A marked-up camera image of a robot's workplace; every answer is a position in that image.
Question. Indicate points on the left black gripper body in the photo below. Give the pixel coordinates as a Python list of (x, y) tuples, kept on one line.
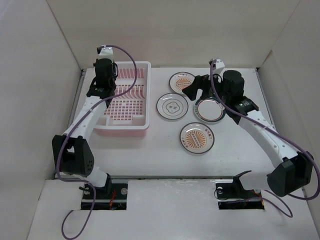
[(112, 84)]

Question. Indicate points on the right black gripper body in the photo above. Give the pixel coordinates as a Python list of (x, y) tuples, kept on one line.
[(226, 95)]

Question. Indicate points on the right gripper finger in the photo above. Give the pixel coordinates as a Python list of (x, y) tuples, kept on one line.
[(200, 93), (201, 82)]

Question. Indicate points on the orange sunburst plate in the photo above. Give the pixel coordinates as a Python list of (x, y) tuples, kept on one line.
[(197, 138), (180, 80)]

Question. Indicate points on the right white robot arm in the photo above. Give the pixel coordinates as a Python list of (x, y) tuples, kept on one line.
[(293, 166)]

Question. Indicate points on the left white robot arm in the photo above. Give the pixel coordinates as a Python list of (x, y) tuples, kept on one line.
[(71, 151)]

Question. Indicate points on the pink white dish rack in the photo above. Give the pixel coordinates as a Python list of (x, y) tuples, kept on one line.
[(128, 115)]

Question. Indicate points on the green red rimmed plate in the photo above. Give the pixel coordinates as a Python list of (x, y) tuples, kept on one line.
[(209, 110)]

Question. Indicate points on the white plate quatrefoil motif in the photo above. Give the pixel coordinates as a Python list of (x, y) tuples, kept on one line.
[(172, 106)]

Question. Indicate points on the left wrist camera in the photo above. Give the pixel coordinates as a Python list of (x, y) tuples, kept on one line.
[(105, 52)]

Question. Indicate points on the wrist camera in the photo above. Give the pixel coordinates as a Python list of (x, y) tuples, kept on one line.
[(105, 52), (216, 66)]

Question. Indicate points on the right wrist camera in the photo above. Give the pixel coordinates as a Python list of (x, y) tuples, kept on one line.
[(216, 66)]

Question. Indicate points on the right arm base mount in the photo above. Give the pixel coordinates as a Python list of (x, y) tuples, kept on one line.
[(232, 196)]

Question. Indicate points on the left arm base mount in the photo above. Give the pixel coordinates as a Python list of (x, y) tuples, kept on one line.
[(112, 197)]

